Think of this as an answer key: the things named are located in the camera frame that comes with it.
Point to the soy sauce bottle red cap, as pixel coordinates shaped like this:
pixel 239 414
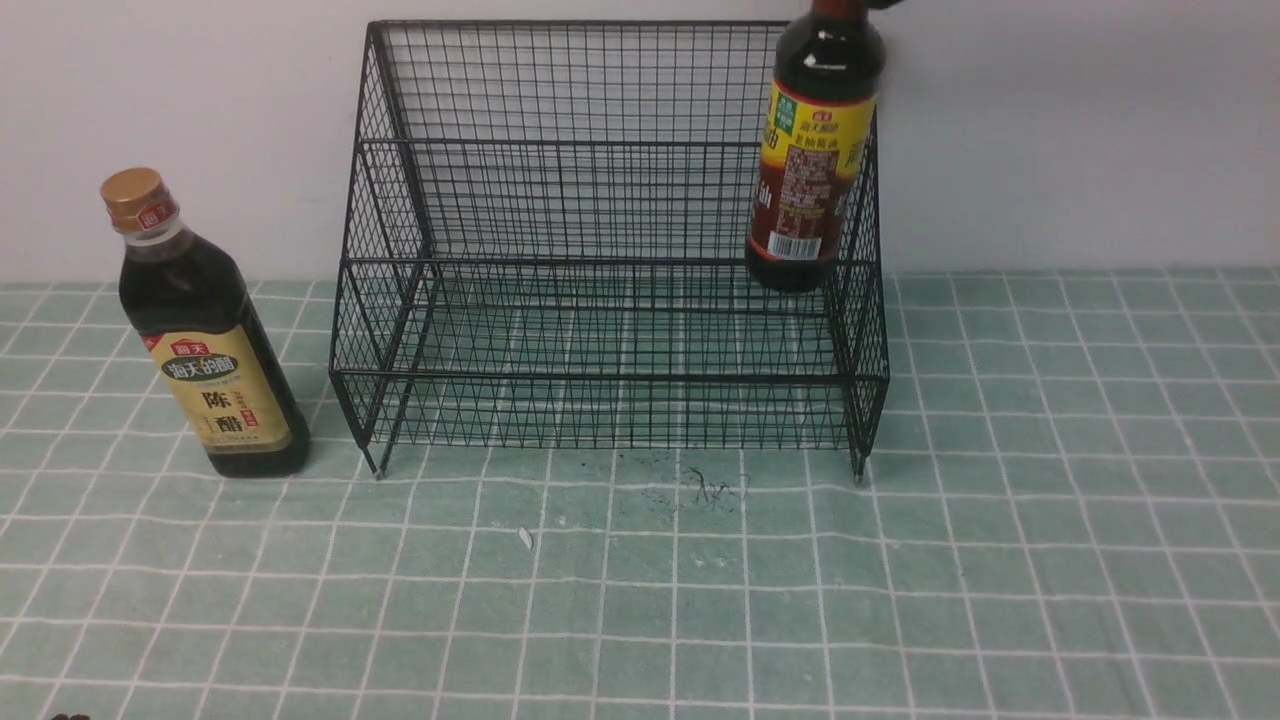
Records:
pixel 826 74

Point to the vinegar bottle with gold cap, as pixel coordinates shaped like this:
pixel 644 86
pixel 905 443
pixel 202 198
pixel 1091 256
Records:
pixel 187 300

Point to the green checkered tablecloth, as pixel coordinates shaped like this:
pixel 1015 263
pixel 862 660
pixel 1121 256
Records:
pixel 1071 513

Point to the black wire mesh rack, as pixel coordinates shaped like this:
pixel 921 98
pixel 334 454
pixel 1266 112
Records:
pixel 545 243

